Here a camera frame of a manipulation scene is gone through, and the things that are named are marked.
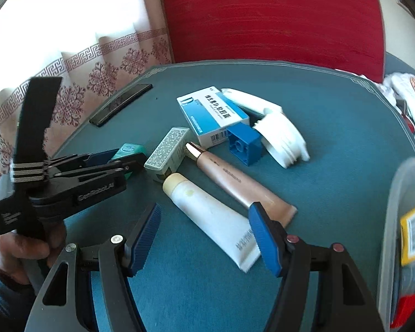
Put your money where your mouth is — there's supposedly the teal dental floss box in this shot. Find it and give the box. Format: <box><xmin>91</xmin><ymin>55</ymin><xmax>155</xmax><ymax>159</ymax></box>
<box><xmin>111</xmin><ymin>143</ymin><xmax>147</xmax><ymax>180</ymax></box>

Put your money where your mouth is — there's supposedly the grey printed small box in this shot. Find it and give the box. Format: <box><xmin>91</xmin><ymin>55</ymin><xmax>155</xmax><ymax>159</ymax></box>
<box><xmin>144</xmin><ymin>127</ymin><xmax>192</xmax><ymax>184</ymax></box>

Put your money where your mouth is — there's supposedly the red toy brick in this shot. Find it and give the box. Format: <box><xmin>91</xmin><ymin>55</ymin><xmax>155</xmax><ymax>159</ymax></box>
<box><xmin>390</xmin><ymin>294</ymin><xmax>415</xmax><ymax>329</ymax></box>

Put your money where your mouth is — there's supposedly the white cream tube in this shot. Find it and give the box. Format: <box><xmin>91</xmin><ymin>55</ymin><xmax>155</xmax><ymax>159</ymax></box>
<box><xmin>162</xmin><ymin>172</ymin><xmax>261</xmax><ymax>273</ymax></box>

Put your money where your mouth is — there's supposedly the blue toy brick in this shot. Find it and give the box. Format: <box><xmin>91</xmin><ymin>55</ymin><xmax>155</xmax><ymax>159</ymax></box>
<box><xmin>226</xmin><ymin>122</ymin><xmax>263</xmax><ymax>166</ymax></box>

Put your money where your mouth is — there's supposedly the rose gold cosmetic tube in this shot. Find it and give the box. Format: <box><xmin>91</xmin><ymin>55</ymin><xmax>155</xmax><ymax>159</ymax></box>
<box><xmin>185</xmin><ymin>142</ymin><xmax>297</xmax><ymax>227</ymax></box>

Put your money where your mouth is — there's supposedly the white round cap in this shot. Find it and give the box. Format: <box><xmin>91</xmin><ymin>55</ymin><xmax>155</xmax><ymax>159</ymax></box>
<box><xmin>253</xmin><ymin>112</ymin><xmax>310</xmax><ymax>169</ymax></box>

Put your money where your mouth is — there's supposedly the blue sleeved forearm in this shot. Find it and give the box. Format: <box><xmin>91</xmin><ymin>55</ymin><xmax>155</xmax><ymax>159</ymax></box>
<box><xmin>0</xmin><ymin>273</ymin><xmax>36</xmax><ymax>332</ymax></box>

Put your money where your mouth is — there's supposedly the left hand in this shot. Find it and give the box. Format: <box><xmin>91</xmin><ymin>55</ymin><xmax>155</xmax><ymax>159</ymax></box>
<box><xmin>0</xmin><ymin>221</ymin><xmax>66</xmax><ymax>285</ymax></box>

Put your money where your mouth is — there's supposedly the black smartphone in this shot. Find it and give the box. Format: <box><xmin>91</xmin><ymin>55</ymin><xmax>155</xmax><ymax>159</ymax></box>
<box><xmin>90</xmin><ymin>84</ymin><xmax>153</xmax><ymax>128</ymax></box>

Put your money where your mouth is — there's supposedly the clear plastic bowl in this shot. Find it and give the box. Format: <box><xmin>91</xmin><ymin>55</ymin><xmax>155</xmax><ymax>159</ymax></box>
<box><xmin>377</xmin><ymin>157</ymin><xmax>415</xmax><ymax>331</ymax></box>

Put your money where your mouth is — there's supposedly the blue white medicine box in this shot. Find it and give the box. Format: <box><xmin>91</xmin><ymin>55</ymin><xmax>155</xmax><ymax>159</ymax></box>
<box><xmin>177</xmin><ymin>86</ymin><xmax>250</xmax><ymax>148</ymax></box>

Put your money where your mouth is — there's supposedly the patterned curtain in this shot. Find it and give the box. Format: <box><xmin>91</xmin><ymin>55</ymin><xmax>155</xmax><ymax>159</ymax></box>
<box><xmin>0</xmin><ymin>0</ymin><xmax>171</xmax><ymax>184</ymax></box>

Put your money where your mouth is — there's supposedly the white sachet packet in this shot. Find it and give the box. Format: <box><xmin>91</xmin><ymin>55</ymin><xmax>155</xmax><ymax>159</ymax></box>
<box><xmin>221</xmin><ymin>89</ymin><xmax>282</xmax><ymax>116</ymax></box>

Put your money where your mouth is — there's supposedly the floral quilt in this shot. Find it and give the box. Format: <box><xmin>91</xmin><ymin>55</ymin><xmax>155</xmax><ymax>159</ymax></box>
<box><xmin>382</xmin><ymin>72</ymin><xmax>415</xmax><ymax>160</ymax></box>

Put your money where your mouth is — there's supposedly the red upholstered headboard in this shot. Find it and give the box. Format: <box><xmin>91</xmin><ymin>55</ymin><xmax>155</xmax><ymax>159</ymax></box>
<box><xmin>162</xmin><ymin>0</ymin><xmax>385</xmax><ymax>82</ymax></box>

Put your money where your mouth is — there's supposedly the black wrist strap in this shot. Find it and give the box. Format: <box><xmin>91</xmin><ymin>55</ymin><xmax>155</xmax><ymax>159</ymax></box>
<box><xmin>10</xmin><ymin>76</ymin><xmax>64</xmax><ymax>184</ymax></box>

